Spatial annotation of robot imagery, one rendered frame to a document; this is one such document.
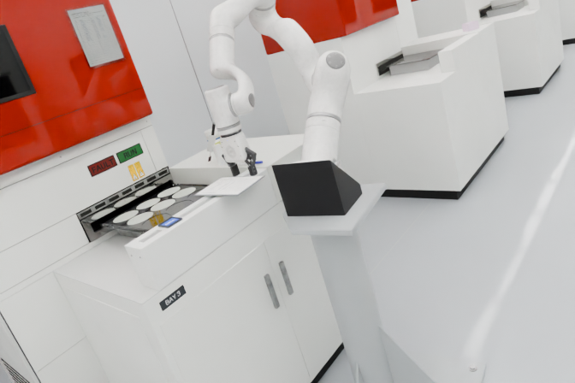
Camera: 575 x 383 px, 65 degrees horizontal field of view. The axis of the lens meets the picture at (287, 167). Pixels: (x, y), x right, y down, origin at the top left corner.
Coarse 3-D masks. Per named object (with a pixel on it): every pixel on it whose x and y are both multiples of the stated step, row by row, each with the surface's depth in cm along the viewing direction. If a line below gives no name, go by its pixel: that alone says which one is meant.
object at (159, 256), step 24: (264, 168) 163; (264, 192) 162; (192, 216) 139; (216, 216) 146; (240, 216) 153; (144, 240) 132; (168, 240) 132; (192, 240) 138; (216, 240) 146; (144, 264) 128; (168, 264) 132; (192, 264) 138
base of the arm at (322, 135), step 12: (312, 120) 151; (324, 120) 149; (336, 120) 151; (312, 132) 149; (324, 132) 148; (336, 132) 150; (312, 144) 147; (324, 144) 146; (336, 144) 149; (312, 156) 145; (324, 156) 145; (336, 156) 149
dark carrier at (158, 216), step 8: (160, 192) 195; (192, 192) 182; (160, 200) 184; (176, 200) 178; (184, 200) 176; (192, 200) 173; (168, 208) 173; (176, 208) 170; (184, 208) 167; (152, 216) 168; (160, 216) 166; (168, 216) 163; (112, 224) 173; (120, 224) 170; (136, 224) 165; (144, 224) 163; (152, 224) 160
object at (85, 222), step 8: (168, 176) 203; (152, 184) 197; (160, 184) 200; (136, 192) 192; (144, 192) 194; (120, 200) 186; (128, 200) 189; (104, 208) 182; (112, 208) 184; (88, 216) 177; (96, 216) 179; (88, 224) 176; (88, 232) 176; (96, 232) 179; (104, 232) 181
